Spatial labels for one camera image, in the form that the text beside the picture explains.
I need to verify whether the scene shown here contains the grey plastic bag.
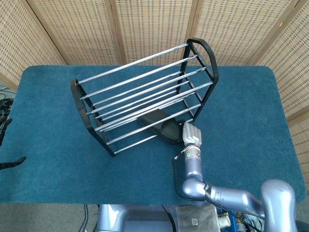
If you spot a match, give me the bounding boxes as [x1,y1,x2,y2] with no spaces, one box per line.
[176,204,221,232]

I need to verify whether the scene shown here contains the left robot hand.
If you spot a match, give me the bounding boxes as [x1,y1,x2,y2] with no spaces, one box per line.
[0,118,27,171]

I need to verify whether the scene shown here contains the woven bamboo folding screen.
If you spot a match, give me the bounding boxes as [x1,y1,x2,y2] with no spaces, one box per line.
[0,0,309,170]

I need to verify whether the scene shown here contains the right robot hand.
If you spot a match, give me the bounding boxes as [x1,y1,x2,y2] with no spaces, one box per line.
[181,122,203,147]

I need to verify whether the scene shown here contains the black and chrome shoe rack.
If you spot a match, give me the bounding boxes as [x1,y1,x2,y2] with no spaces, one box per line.
[70,38,219,157]

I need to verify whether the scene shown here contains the blue carpet mat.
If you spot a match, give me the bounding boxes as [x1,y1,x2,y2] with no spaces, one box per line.
[0,64,307,205]

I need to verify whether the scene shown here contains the grey robot torso base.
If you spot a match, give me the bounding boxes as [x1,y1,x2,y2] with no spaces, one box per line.
[95,204,178,232]

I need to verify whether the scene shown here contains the blue metal frame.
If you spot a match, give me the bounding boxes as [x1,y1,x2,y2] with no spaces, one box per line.
[216,207,236,232]

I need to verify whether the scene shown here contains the black slipper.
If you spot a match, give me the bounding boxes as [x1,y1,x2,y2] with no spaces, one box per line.
[138,109,185,145]

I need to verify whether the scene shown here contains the black cable bundle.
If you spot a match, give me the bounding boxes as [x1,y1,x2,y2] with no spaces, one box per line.
[0,83,15,121]

